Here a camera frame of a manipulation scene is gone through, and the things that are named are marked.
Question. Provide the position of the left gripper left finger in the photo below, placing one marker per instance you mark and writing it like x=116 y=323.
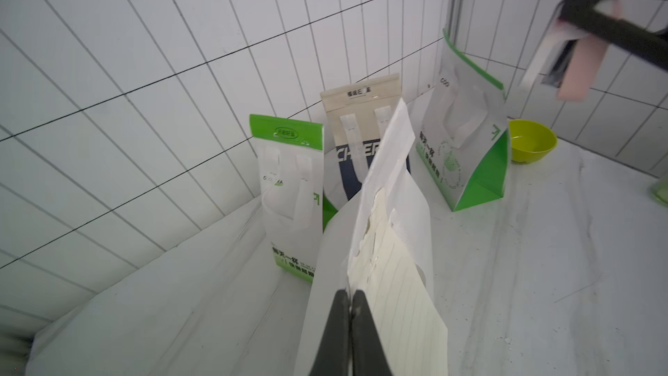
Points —
x=333 y=353

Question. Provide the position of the navy beige bag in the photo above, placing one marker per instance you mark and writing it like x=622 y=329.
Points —
x=358 y=116

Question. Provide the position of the green white bag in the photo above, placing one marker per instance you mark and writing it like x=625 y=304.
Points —
x=291 y=160
x=464 y=138

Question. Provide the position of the green bowl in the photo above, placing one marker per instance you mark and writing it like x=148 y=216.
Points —
x=530 y=141

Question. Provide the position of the white paper bag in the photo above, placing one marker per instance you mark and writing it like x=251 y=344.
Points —
x=388 y=172

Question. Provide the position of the green glass coaster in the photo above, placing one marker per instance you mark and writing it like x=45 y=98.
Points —
x=659 y=190

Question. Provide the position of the pink stapler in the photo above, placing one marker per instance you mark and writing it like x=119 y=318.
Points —
x=571 y=57

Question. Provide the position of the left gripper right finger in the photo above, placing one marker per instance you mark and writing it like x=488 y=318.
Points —
x=367 y=353

